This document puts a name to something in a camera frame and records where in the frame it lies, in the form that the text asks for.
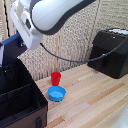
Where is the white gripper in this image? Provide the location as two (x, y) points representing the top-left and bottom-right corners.
(9, 0), (45, 51)

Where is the dark blue rectangular block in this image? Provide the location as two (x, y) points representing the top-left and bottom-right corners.
(0, 32), (29, 67)

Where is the red plastic cup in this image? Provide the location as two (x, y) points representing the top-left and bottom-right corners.
(50, 71), (63, 87)

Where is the black fabric storage box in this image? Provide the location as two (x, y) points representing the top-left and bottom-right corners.
(0, 58), (49, 128)

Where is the blue plastic bowl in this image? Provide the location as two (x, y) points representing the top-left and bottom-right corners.
(47, 85), (67, 103)

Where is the black hard case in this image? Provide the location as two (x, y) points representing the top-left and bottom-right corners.
(87, 29), (128, 80)

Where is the white object on case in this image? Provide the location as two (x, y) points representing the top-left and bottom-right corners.
(109, 28), (128, 35)

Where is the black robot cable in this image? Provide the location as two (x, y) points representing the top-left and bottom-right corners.
(39, 35), (128, 64)

